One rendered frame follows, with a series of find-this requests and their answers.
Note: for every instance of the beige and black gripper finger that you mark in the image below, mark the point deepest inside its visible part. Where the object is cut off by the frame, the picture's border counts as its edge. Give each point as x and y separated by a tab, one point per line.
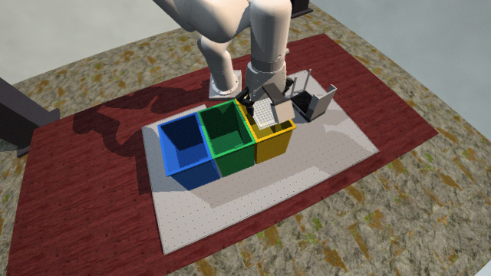
289	83
246	101

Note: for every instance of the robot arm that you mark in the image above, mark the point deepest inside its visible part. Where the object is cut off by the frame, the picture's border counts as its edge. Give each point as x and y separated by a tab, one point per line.
219	21

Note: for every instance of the yellow open-top bin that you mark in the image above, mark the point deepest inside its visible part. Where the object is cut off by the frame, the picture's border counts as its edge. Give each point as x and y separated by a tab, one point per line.
270	142

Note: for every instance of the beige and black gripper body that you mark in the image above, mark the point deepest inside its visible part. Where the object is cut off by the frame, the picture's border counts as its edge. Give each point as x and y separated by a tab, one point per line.
255	79

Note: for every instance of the blue open-top bin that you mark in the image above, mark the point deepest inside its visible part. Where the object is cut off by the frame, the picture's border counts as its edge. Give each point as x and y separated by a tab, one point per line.
183	148

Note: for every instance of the green open-top bin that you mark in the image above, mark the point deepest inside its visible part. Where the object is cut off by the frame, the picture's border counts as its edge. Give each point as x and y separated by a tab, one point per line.
228	136

